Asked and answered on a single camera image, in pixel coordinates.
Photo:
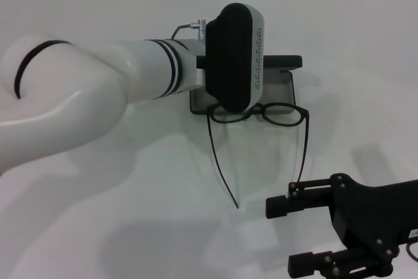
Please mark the black thin-frame glasses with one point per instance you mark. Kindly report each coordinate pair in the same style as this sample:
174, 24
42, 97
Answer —
258, 108

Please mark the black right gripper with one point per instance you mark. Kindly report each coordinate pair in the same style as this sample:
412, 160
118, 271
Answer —
372, 213

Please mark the black glasses case grey lining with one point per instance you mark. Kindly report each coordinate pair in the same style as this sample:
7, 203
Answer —
277, 92

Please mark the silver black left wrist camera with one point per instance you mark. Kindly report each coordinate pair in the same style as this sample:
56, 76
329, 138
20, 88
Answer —
228, 60

